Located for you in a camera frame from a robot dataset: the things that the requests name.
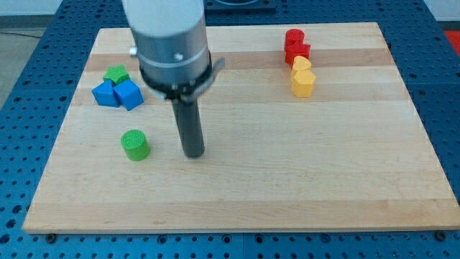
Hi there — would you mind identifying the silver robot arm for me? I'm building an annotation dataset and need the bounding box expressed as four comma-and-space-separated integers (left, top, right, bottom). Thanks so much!
122, 0, 225, 103

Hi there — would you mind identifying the blue cube block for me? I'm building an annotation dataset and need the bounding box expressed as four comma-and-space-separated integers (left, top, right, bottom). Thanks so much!
113, 79, 144, 111

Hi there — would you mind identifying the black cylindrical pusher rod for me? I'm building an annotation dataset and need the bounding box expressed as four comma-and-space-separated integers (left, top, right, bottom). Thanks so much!
172, 100, 205, 158

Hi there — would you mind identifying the yellow hexagon block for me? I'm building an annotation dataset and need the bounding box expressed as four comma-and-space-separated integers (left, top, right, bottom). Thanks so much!
291, 70, 316, 98

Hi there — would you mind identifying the green cylinder block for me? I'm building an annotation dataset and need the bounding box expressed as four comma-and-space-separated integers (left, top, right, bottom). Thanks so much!
121, 129, 151, 161

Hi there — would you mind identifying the yellow heart block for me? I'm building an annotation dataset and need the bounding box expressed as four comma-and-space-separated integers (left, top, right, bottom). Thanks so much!
291, 55, 312, 76

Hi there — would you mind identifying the red star block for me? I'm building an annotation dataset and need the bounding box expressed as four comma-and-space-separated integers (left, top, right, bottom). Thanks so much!
285, 42, 311, 66

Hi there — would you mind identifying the red cylinder block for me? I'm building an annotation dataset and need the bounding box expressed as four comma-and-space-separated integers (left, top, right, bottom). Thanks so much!
284, 28, 305, 50

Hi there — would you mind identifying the wooden board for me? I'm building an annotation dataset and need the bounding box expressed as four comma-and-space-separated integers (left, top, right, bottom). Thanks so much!
23, 22, 459, 234

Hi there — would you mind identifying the green star block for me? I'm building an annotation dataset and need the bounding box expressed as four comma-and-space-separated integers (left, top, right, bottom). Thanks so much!
103, 65, 130, 86

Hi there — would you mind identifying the blue triangular block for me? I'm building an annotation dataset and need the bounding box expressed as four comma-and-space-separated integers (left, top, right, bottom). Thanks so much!
91, 80, 120, 107

